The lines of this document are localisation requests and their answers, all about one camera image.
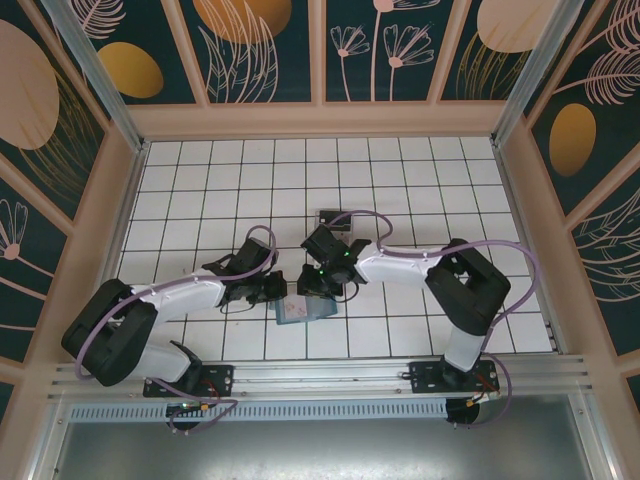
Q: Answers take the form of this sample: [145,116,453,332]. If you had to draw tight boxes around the blue leather card holder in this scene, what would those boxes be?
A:
[273,293,338,327]

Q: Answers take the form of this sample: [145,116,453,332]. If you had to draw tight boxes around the clear acrylic card stand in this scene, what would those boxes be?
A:
[316,208,354,242]

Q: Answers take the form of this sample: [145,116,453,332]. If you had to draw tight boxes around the aluminium table edge strip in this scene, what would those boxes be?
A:
[493,142,569,354]
[79,141,151,364]

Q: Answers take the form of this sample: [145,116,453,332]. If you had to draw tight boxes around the grey metal sheet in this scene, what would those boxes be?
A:
[47,392,606,480]

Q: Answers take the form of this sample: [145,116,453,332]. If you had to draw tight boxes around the left gripper thin black wire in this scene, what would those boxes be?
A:
[219,298,264,315]

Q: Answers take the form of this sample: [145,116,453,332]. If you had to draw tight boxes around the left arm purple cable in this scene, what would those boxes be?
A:
[73,225,279,436]

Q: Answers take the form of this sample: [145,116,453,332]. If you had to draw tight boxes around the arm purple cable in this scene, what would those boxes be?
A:
[73,225,279,436]
[329,210,541,431]

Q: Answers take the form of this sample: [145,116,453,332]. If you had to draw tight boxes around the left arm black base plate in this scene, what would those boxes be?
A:
[143,364,236,400]

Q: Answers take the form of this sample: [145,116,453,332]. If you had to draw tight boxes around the aluminium mounting rail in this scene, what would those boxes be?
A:
[47,353,596,401]

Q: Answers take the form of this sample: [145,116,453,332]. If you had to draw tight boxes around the left base red wire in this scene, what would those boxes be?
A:
[199,380,225,416]

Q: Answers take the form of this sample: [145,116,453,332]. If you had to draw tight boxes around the base red wire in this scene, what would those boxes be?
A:
[199,380,225,416]
[469,372,502,407]

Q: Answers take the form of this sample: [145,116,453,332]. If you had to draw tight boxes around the slotted grey cable duct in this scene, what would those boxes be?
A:
[67,398,449,422]

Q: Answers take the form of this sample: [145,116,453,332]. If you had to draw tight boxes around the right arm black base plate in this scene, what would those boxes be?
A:
[408,360,501,396]

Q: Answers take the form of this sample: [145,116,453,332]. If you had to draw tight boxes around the right base red wire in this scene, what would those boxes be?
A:
[469,372,502,407]

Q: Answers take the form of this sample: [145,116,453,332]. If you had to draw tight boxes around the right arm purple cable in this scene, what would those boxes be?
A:
[329,210,541,431]

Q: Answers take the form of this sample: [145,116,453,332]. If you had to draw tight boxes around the aluminium frame post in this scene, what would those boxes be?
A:
[42,0,147,152]
[491,0,587,147]

